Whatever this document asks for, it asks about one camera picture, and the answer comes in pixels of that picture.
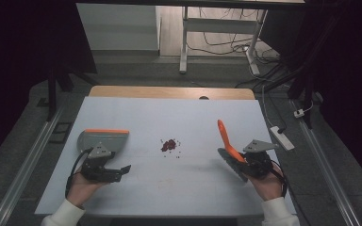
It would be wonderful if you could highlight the black metal stand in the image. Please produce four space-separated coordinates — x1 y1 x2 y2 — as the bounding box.
45 64 92 122
263 60 319 130

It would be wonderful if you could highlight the white table cover sheet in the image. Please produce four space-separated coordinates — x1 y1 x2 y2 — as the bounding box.
34 96 297 218

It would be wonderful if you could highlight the person's left hand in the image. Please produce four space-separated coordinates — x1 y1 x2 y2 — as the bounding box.
66 170 108 208

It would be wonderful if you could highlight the orange-handled grey brush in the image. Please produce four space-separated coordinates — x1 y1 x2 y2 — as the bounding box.
216 119 249 184

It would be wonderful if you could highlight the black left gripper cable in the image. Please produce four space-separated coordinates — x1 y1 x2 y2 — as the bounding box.
64 148 94 199

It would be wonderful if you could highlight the white cabinet panel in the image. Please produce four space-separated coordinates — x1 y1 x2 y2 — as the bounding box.
76 3 162 52

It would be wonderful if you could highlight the white metal desk frame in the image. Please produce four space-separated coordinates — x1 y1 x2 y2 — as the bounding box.
178 6 269 76

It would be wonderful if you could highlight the white power strip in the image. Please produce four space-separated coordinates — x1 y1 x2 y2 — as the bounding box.
269 125 296 152

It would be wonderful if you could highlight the grey dustpan with orange edge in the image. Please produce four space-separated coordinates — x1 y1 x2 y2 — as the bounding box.
76 128 130 159

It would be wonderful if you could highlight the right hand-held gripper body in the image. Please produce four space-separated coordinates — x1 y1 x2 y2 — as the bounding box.
240 139 279 181

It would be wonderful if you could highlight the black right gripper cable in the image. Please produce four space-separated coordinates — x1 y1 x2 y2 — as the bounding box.
270 159 288 199

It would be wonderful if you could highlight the person's right hand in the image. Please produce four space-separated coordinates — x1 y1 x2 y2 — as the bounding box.
248 162 286 202

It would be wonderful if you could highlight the black rectangular floor frame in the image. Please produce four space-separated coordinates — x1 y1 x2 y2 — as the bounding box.
48 121 74 145

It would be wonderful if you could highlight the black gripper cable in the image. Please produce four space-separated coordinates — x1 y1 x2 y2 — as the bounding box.
270 159 288 199
64 148 94 199

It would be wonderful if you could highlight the tangle of black floor cables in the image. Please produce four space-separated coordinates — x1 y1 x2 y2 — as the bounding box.
187 8 282 65

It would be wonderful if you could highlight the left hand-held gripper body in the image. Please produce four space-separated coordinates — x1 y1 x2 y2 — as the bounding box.
80 142 123 184

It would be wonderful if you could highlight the aluminium floor rail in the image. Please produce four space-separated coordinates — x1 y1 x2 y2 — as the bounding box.
0 105 65 226
290 99 362 226

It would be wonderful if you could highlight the white power strip cable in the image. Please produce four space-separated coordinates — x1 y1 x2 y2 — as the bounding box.
261 84 276 128

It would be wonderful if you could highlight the pile of red beans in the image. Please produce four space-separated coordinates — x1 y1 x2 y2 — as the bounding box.
159 137 182 159

